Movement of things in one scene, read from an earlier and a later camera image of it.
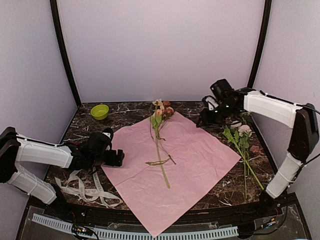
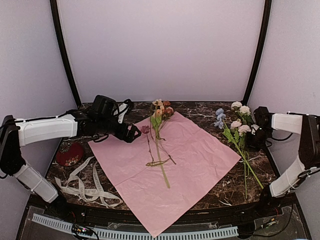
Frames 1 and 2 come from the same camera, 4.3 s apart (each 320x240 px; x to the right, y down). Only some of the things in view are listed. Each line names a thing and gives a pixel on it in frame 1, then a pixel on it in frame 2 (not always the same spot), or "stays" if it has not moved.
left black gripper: x=120 y=156 → x=129 y=137
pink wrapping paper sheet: x=170 y=167 stays
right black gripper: x=206 y=119 → x=250 y=144
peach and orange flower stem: x=162 y=110 stays
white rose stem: x=240 y=136 stays
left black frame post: x=62 y=48 stays
